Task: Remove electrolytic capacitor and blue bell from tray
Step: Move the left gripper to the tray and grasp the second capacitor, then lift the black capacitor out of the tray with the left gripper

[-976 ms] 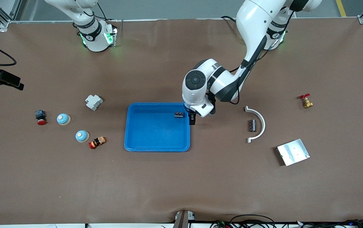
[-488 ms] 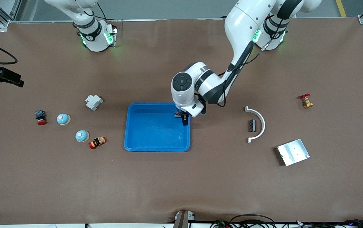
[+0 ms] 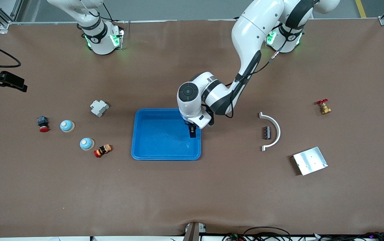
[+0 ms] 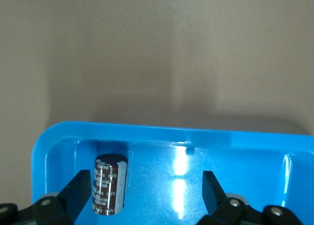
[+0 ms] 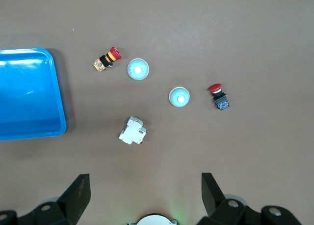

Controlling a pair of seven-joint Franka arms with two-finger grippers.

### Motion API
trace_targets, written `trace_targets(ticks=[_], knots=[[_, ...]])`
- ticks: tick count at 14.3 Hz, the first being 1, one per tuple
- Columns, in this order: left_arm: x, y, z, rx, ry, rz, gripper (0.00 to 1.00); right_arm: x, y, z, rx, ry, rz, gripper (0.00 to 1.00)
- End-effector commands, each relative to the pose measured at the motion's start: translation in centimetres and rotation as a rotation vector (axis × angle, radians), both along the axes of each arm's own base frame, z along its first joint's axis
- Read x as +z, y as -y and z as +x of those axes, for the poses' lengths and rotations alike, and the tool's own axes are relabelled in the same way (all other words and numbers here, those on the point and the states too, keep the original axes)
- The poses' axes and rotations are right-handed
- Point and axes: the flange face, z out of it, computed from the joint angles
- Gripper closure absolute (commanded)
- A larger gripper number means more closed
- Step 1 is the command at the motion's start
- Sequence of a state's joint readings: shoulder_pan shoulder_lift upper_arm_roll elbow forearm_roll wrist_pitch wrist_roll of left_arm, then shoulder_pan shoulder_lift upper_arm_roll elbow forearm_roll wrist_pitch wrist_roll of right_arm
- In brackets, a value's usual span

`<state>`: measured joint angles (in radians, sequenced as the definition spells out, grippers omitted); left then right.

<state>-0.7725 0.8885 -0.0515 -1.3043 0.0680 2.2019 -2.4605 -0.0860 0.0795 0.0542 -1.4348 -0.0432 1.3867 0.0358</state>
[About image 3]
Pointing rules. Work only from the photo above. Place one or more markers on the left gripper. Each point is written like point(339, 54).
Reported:
point(192, 130)

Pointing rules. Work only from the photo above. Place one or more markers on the light blue dome bell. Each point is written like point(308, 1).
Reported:
point(86, 144)
point(67, 126)

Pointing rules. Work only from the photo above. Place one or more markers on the long black capacitor block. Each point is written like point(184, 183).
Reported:
point(266, 133)

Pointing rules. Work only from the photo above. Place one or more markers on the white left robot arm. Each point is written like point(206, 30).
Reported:
point(252, 36)

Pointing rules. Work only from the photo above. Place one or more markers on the blue plastic tray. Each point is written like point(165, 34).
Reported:
point(161, 140)

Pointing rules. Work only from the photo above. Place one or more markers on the red black push button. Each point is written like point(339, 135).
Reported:
point(43, 122)

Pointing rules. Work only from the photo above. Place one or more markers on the brown table cover mat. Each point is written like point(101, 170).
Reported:
point(192, 194)

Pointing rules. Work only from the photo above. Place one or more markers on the white grey plastic clip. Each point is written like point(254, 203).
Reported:
point(98, 108)

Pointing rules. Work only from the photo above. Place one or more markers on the square silver metal plate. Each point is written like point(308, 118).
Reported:
point(310, 161)

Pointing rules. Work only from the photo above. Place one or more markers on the white curved plastic bracket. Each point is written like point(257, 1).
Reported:
point(278, 132)

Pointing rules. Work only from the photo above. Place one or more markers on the red orange black switch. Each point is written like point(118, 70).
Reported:
point(103, 150)

